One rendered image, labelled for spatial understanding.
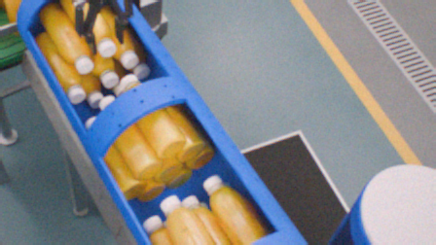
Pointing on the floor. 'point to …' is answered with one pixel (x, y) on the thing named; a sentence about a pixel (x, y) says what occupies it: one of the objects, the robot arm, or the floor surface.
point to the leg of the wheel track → (75, 185)
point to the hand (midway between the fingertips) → (105, 37)
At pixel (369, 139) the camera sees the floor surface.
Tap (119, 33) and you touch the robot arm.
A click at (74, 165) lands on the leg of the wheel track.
